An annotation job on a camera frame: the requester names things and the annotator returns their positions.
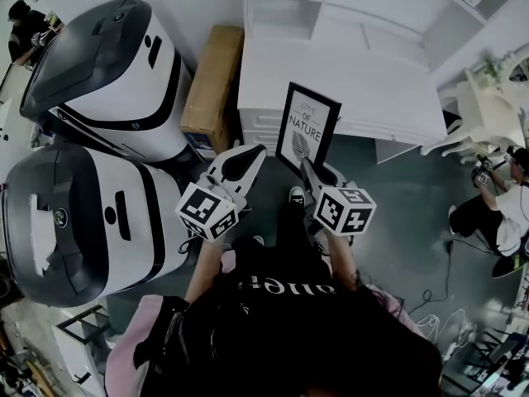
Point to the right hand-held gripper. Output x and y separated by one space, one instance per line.
343 211

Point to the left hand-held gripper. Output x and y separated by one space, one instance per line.
206 211

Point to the black picture frame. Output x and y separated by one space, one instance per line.
308 126

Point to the white shelf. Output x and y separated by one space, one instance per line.
372 11

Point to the person's left forearm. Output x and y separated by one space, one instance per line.
204 271

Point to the person's right forearm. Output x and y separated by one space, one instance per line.
343 263

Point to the person's black and white shoe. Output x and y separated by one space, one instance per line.
296 194

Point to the person's black trouser leg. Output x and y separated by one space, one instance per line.
291 226

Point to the brown cardboard box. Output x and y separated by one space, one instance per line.
213 85

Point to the white desk with drawers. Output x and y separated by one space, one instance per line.
363 93

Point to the person's black shirt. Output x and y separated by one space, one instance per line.
289 329

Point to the white and black machine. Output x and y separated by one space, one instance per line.
111 68
91 221

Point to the white ornate chair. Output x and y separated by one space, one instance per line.
483 114

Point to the small green plant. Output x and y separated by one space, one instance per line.
492 66

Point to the person's pink garment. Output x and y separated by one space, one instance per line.
124 345

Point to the black metal chair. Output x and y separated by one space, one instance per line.
483 358

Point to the white low cabinet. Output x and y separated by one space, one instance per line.
76 358

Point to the black metal frame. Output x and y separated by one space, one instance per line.
82 325

